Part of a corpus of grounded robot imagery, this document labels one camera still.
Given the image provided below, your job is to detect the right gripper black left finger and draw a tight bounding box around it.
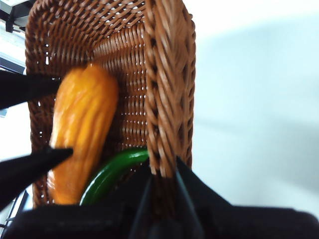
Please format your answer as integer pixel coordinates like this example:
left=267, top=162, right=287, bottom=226
left=2, top=163, right=153, bottom=239

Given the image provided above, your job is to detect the orange corn cob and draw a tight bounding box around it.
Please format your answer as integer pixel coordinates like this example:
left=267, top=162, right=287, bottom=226
left=47, top=63, right=120, bottom=206

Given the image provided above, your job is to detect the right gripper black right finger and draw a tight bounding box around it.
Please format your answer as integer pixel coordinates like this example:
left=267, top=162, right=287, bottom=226
left=175, top=156, right=319, bottom=239

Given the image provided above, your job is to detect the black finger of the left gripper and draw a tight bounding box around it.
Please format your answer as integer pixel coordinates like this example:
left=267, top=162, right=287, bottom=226
left=0, top=146, right=74, bottom=211
left=0, top=71, right=62, bottom=111

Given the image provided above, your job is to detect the green cucumber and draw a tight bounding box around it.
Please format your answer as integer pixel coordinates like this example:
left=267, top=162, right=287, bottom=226
left=79, top=147, right=151, bottom=206

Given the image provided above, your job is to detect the brown wicker basket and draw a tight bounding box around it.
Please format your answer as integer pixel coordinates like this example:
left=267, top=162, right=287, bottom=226
left=24, top=0, right=198, bottom=217

